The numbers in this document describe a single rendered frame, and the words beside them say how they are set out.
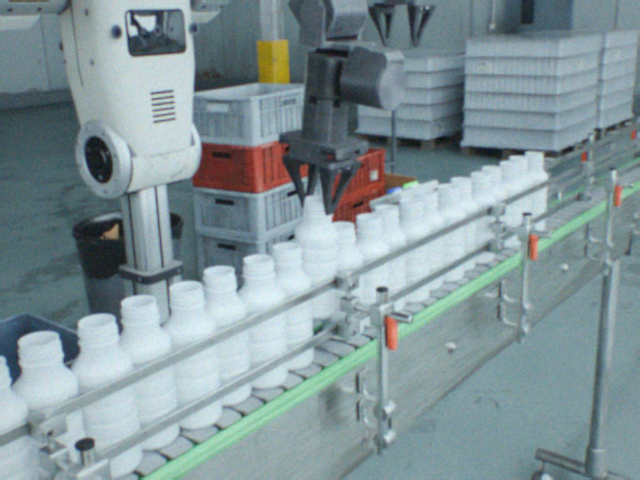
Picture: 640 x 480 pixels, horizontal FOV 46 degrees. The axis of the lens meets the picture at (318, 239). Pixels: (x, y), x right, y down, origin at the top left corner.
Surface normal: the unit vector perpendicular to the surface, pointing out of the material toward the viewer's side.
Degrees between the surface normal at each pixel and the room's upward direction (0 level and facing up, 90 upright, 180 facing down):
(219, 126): 90
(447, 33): 90
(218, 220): 90
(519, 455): 0
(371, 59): 90
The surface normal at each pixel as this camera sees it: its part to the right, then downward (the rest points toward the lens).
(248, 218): -0.52, 0.26
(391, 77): 0.78, 0.28
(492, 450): -0.03, -0.96
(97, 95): -0.61, 0.42
